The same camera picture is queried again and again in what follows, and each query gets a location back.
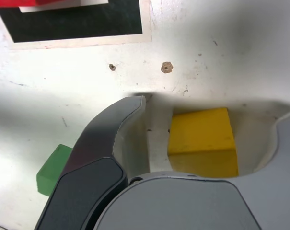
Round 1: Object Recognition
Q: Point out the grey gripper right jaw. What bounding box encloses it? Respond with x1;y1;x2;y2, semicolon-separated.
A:
94;111;290;230

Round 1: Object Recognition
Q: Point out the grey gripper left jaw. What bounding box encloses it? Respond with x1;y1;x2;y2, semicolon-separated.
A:
35;95;151;230

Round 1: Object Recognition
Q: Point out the green cube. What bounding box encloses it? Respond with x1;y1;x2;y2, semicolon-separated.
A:
36;143;74;197

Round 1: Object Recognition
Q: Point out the yellow cube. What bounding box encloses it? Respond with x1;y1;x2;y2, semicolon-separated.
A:
167;107;239;179

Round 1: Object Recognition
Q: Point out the red cube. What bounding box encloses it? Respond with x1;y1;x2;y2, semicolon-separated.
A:
0;0;63;9

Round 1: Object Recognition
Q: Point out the black tape square outline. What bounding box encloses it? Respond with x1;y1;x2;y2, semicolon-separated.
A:
0;0;144;44

